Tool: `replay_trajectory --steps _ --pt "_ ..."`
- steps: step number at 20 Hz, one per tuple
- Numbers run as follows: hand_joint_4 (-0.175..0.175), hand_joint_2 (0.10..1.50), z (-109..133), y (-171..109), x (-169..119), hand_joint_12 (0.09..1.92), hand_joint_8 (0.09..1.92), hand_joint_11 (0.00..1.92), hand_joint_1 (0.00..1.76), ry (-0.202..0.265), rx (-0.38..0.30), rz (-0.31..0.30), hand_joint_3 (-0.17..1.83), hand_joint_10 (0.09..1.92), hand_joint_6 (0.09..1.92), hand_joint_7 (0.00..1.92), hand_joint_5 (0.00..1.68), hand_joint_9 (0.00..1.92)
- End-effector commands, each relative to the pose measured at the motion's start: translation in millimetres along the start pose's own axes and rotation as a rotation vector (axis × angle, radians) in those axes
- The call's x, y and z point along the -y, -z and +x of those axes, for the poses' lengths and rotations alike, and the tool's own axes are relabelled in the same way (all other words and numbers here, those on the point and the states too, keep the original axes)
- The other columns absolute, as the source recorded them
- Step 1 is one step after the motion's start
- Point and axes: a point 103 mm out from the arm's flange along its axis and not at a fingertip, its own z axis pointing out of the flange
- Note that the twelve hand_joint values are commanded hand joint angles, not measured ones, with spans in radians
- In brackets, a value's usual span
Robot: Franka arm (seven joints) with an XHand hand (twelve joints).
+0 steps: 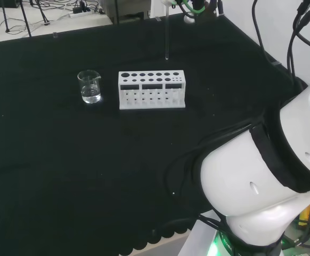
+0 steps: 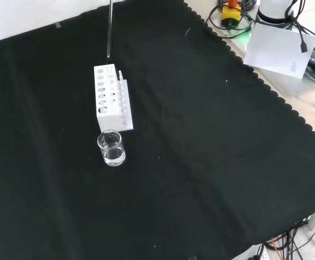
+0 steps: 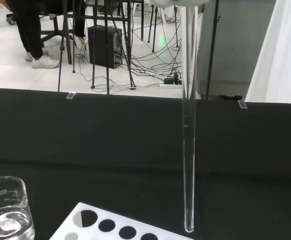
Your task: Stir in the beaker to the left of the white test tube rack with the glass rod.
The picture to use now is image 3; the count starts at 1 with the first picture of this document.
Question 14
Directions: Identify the black tripod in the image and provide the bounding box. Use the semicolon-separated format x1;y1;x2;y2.
57;0;111;96
121;0;159;90

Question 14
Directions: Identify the black computer tower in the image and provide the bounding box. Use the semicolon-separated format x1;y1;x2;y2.
87;24;124;70

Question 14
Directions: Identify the white test tube rack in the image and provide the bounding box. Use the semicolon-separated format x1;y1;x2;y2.
49;201;204;240

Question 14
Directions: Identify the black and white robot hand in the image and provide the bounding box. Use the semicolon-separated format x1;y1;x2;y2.
151;0;210;7

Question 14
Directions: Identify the white fabric screen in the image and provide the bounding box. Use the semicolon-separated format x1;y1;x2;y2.
244;0;291;106

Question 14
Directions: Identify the black bench cloth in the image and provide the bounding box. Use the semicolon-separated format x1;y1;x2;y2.
0;87;291;240

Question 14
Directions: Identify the black metal stand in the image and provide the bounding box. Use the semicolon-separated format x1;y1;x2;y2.
204;0;222;101

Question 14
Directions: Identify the black office chair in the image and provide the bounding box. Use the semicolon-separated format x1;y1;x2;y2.
38;11;68;49

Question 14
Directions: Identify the person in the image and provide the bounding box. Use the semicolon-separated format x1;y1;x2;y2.
4;0;87;70

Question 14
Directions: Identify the clear glass beaker with water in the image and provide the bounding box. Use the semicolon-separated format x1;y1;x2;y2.
0;175;36;240

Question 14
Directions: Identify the white power strip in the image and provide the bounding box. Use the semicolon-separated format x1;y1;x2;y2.
158;83;184;90

